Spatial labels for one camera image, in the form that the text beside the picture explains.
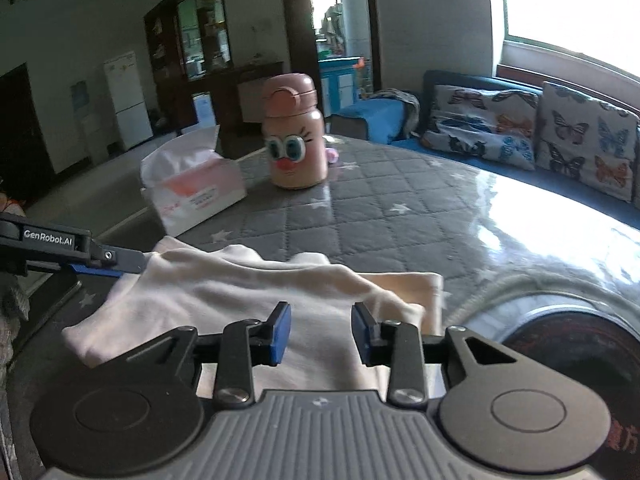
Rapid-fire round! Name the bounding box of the pink and white tissue box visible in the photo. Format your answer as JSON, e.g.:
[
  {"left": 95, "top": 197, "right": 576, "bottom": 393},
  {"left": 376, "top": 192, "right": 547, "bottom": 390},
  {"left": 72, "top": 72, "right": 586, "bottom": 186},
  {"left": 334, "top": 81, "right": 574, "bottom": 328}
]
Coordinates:
[{"left": 140, "top": 125, "right": 247, "bottom": 237}]

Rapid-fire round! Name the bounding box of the blue blanket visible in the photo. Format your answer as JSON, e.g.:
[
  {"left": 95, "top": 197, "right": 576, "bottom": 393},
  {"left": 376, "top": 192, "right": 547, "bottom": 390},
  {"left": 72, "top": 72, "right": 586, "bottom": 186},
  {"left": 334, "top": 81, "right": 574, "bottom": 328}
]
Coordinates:
[{"left": 331, "top": 88, "right": 422, "bottom": 145}]

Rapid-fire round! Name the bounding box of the pink cartoon face bottle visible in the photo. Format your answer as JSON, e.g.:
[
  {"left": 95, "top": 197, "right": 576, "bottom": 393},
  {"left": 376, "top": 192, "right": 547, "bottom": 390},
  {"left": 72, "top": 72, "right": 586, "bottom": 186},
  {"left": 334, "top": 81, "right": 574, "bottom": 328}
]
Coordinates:
[{"left": 262, "top": 73, "right": 329, "bottom": 190}]

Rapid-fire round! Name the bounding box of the blue cabinet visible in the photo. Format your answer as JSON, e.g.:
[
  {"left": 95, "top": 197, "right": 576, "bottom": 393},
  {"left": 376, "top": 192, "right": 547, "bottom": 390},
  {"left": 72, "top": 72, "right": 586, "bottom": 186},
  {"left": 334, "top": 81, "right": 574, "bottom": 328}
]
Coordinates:
[{"left": 318, "top": 56, "right": 374, "bottom": 112}]

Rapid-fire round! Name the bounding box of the blue sofa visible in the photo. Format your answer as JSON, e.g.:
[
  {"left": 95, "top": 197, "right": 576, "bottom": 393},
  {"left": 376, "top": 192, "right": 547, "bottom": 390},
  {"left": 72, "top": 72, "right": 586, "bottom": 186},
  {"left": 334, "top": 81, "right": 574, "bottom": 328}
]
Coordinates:
[{"left": 331, "top": 70, "right": 640, "bottom": 231}]

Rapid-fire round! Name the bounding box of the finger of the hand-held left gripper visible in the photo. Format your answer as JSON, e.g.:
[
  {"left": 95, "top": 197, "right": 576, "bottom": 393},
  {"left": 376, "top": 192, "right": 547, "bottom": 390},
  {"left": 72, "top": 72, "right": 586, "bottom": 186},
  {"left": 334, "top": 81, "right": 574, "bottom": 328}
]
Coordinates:
[
  {"left": 27, "top": 259, "right": 124, "bottom": 279},
  {"left": 91, "top": 243, "right": 151, "bottom": 274}
]

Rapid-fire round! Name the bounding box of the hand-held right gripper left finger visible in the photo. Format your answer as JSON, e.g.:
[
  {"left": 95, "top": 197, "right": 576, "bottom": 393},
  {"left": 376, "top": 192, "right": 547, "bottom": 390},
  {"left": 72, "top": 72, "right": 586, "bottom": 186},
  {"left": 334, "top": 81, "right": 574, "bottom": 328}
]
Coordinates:
[{"left": 127, "top": 301, "right": 292, "bottom": 407}]

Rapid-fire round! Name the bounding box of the white water dispenser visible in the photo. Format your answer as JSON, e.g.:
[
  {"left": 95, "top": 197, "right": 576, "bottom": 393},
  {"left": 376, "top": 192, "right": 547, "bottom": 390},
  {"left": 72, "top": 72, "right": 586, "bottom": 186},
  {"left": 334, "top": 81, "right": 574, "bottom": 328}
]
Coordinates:
[{"left": 70, "top": 79, "right": 109, "bottom": 162}]

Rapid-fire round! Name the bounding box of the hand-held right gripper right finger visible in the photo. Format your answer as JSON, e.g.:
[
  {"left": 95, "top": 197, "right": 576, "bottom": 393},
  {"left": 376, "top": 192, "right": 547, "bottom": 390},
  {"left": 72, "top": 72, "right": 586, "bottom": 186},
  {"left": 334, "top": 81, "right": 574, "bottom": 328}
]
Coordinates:
[{"left": 351, "top": 302, "right": 518, "bottom": 407}]

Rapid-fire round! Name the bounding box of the butterfly print cushion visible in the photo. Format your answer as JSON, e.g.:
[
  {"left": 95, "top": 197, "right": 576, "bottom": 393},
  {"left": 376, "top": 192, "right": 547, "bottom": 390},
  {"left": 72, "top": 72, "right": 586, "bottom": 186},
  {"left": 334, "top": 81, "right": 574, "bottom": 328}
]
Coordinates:
[
  {"left": 421, "top": 83, "right": 542, "bottom": 172},
  {"left": 534, "top": 81, "right": 640, "bottom": 204}
]

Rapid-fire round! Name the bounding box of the window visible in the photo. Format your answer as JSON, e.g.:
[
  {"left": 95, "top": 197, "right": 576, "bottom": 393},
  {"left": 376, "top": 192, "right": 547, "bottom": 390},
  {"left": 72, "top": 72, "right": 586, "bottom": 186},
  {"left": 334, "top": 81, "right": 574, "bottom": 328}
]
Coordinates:
[{"left": 500, "top": 0, "right": 640, "bottom": 82}]

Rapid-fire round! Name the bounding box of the white refrigerator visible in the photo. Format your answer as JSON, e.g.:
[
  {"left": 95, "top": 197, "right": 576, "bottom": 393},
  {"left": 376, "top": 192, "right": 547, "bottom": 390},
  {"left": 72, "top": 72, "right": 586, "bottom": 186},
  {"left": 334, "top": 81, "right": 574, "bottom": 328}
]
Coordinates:
[{"left": 102, "top": 50, "right": 154, "bottom": 152}]

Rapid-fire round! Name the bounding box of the dark wooden display cabinet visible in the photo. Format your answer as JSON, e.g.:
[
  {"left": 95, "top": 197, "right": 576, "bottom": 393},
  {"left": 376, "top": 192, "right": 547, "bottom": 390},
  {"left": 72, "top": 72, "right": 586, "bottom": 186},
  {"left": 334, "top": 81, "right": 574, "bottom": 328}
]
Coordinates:
[{"left": 144, "top": 0, "right": 287, "bottom": 128}]

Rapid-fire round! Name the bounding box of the round black induction hotplate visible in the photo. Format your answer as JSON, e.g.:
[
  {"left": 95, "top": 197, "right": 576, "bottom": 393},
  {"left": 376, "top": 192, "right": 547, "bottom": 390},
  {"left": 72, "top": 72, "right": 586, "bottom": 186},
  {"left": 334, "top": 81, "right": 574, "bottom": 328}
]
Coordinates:
[{"left": 497, "top": 304, "right": 640, "bottom": 480}]

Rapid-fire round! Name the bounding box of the cream garment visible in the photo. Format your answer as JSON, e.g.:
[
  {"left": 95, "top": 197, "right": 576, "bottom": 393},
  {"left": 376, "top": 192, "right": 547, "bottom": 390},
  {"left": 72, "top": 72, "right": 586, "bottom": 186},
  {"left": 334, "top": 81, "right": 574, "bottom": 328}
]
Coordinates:
[{"left": 61, "top": 236, "right": 445, "bottom": 393}]

